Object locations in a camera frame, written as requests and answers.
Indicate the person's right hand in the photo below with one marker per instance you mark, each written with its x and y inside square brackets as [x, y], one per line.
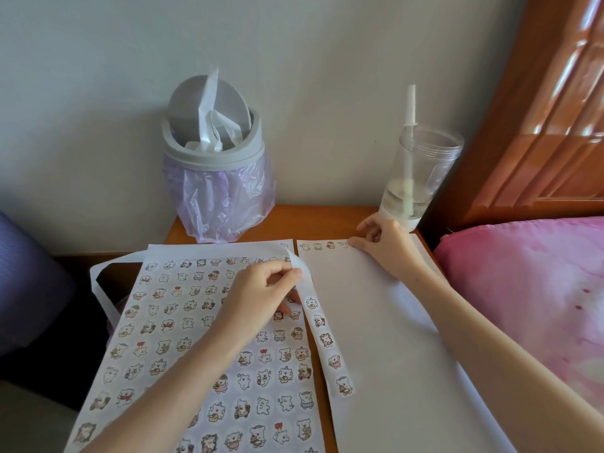
[391, 245]

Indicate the person's left hand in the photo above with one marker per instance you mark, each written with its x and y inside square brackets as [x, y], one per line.
[255, 297]

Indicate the long white sticker strip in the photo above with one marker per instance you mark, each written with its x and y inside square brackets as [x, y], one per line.
[325, 339]

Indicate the rows of stuck cartoon stickers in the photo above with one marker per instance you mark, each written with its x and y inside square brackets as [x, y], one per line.
[165, 325]

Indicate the white paper sheet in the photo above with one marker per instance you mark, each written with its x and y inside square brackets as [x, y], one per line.
[144, 386]
[401, 372]

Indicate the person's right forearm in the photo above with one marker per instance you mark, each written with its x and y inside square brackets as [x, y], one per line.
[500, 363]

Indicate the person's left forearm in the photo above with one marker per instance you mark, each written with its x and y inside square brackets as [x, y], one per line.
[165, 401]

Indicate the wooden nightstand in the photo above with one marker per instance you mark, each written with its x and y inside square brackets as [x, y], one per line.
[321, 221]

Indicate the clear cup with white base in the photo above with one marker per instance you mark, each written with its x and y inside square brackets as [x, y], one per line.
[424, 160]

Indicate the purple plastic bin bag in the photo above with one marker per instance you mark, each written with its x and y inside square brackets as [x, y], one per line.
[217, 202]

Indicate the pink floral bedding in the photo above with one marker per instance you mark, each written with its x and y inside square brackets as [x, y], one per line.
[524, 287]

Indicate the purple plastic container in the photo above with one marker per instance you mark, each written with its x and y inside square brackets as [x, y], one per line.
[115, 311]

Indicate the grey trash bin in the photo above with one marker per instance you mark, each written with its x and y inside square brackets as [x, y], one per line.
[210, 162]

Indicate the white straw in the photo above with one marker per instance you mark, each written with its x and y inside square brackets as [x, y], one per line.
[411, 103]

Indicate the wooden bed headboard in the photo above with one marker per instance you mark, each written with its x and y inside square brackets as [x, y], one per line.
[524, 169]

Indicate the white backing scraps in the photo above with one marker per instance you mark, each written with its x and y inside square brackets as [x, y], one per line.
[209, 117]

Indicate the purple rolled mat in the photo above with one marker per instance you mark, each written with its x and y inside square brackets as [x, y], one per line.
[28, 287]

